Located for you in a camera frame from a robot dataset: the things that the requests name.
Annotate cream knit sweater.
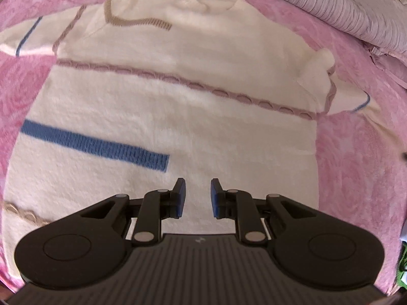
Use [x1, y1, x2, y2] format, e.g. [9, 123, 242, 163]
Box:
[1, 0, 403, 278]

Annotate pink rose blanket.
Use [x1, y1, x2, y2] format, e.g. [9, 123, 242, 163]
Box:
[1, 0, 406, 291]

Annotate green knit garment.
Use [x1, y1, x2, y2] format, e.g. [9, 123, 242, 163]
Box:
[396, 242, 407, 289]

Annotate lilac striped quilt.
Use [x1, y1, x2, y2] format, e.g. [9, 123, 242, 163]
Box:
[285, 0, 406, 54]

